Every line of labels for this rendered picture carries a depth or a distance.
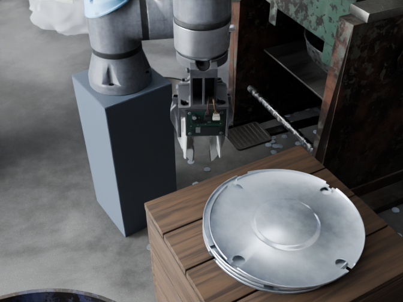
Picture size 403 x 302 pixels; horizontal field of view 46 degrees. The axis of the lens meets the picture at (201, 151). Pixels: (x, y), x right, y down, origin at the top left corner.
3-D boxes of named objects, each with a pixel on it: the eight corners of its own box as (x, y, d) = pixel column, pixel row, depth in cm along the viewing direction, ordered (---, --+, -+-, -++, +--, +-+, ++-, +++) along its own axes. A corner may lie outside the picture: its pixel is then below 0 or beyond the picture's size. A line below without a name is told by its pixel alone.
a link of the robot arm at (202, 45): (173, 7, 65) (232, 6, 65) (174, 38, 68) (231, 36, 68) (173, 32, 59) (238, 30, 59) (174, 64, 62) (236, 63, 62)
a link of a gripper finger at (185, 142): (174, 178, 76) (179, 132, 70) (174, 154, 80) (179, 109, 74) (194, 179, 76) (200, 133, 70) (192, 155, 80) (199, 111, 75)
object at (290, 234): (394, 227, 89) (395, 224, 89) (297, 322, 75) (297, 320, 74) (277, 153, 106) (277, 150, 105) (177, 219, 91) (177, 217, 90)
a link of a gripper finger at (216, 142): (211, 178, 76) (205, 133, 70) (209, 154, 81) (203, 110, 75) (231, 177, 76) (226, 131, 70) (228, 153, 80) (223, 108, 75)
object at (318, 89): (346, 121, 127) (347, 119, 126) (263, 50, 156) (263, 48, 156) (461, 84, 141) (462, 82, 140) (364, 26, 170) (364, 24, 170)
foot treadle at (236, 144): (237, 162, 143) (238, 149, 140) (222, 143, 150) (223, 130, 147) (389, 113, 162) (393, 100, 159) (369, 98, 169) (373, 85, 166)
